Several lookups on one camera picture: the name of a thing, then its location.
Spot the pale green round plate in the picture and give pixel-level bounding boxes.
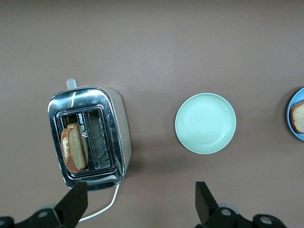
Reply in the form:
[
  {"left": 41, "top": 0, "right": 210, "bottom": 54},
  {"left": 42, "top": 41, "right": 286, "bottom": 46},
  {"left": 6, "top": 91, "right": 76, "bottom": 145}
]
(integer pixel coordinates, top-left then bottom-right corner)
[{"left": 175, "top": 93, "right": 237, "bottom": 155}]

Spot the brown bread slice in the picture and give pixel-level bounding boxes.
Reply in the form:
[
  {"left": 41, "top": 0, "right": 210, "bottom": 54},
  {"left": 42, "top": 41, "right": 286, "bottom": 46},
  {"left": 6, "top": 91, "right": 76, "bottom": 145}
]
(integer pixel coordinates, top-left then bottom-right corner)
[
  {"left": 60, "top": 122, "right": 89, "bottom": 173},
  {"left": 291, "top": 99, "right": 304, "bottom": 134}
]

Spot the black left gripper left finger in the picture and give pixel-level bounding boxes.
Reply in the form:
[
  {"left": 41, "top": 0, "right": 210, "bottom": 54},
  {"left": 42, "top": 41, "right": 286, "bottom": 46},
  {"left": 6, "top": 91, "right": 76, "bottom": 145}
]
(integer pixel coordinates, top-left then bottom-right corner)
[{"left": 14, "top": 181, "right": 89, "bottom": 228}]

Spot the white toaster power cord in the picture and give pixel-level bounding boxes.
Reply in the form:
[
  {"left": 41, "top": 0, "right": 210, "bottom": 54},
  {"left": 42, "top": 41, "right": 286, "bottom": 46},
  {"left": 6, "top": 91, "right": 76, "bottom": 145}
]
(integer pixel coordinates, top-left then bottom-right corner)
[{"left": 78, "top": 181, "right": 121, "bottom": 223}]

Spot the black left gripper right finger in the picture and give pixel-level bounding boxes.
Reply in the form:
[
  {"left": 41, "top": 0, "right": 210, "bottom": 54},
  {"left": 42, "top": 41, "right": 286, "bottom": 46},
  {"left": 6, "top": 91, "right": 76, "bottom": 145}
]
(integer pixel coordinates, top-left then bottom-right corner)
[{"left": 195, "top": 181, "right": 254, "bottom": 228}]

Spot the beige chrome two-slot toaster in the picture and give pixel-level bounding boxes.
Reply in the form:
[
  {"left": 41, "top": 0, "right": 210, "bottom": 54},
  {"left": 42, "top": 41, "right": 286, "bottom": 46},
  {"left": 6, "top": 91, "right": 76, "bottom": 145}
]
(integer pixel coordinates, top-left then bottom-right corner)
[{"left": 48, "top": 78, "right": 133, "bottom": 192}]

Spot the blue round plate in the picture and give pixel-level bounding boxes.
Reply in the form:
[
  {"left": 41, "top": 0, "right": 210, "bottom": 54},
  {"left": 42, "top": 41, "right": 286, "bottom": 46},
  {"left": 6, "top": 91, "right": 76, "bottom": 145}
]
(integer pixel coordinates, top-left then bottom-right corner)
[{"left": 286, "top": 86, "right": 304, "bottom": 142}]

